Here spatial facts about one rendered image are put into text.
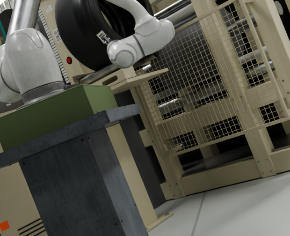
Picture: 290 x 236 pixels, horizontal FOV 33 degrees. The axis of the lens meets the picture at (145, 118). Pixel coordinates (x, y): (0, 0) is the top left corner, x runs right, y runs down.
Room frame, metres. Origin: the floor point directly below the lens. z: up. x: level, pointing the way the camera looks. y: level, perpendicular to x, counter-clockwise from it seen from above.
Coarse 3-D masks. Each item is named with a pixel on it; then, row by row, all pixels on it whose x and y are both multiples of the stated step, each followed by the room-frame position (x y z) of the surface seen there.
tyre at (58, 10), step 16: (64, 0) 2.55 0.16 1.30; (80, 0) 2.47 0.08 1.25; (96, 0) 2.49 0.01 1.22; (144, 0) 2.78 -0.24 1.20; (64, 16) 2.54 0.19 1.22; (80, 16) 2.47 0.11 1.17; (96, 16) 2.46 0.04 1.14; (112, 16) 2.97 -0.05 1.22; (128, 16) 2.97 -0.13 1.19; (64, 32) 2.56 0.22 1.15; (80, 32) 2.50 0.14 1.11; (96, 32) 2.47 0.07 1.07; (112, 32) 2.51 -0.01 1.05; (128, 32) 2.98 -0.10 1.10; (80, 48) 2.56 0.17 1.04; (96, 48) 2.52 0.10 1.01; (96, 64) 2.63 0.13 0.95
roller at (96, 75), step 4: (108, 64) 2.61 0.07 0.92; (112, 64) 2.57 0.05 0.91; (104, 68) 2.61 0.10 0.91; (108, 68) 2.60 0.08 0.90; (112, 68) 2.58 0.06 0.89; (116, 68) 2.58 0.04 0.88; (96, 72) 2.66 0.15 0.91; (100, 72) 2.64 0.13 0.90; (104, 72) 2.62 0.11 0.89; (108, 72) 2.61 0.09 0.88; (88, 76) 2.70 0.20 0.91; (92, 76) 2.68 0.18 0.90; (96, 76) 2.66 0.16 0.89; (100, 76) 2.65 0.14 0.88; (80, 80) 2.75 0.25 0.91; (84, 80) 2.72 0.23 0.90; (88, 80) 2.70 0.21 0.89; (92, 80) 2.69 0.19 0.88
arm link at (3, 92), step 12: (24, 0) 1.96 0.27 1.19; (36, 0) 1.99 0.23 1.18; (12, 12) 1.97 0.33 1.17; (24, 12) 1.94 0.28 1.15; (36, 12) 1.99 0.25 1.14; (12, 24) 1.93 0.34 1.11; (24, 24) 1.93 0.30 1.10; (0, 48) 1.87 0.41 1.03; (0, 60) 1.82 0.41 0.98; (0, 72) 1.77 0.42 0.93; (0, 84) 1.79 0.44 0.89; (0, 96) 1.84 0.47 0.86; (12, 96) 1.82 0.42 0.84
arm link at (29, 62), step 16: (16, 32) 1.69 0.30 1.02; (32, 32) 1.70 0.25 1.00; (16, 48) 1.67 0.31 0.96; (32, 48) 1.67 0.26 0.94; (48, 48) 1.71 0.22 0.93; (16, 64) 1.67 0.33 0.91; (32, 64) 1.66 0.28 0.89; (48, 64) 1.68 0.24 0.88; (16, 80) 1.69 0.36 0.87; (32, 80) 1.66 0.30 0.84; (48, 80) 1.67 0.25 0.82
